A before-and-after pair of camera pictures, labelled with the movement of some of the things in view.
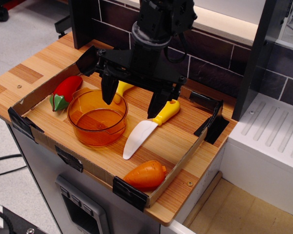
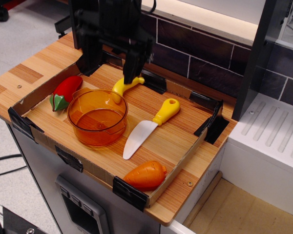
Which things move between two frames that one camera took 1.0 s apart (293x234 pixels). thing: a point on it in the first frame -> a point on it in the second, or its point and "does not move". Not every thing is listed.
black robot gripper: x=140 y=67 -> x=94 y=28
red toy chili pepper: x=64 y=92 does not move
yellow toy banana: x=121 y=87 does not move
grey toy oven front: x=86 y=215 does not move
